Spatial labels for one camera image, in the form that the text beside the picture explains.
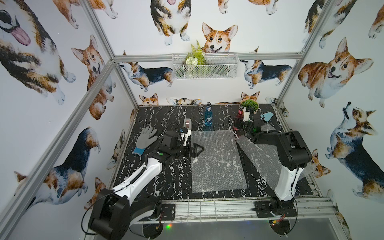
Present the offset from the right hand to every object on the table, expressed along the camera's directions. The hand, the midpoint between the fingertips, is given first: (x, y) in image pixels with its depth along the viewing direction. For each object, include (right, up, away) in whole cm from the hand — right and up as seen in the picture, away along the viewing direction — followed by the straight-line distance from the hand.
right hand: (236, 116), depth 100 cm
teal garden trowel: (+27, 0, +14) cm, 30 cm away
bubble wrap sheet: (-13, -30, -12) cm, 35 cm away
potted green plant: (+11, +10, +6) cm, 16 cm away
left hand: (-24, -17, -21) cm, 36 cm away
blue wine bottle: (-18, 0, -1) cm, 19 cm away
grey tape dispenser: (-33, -5, +5) cm, 34 cm away
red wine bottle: (0, -2, -8) cm, 8 cm away
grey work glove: (-61, -15, 0) cm, 63 cm away
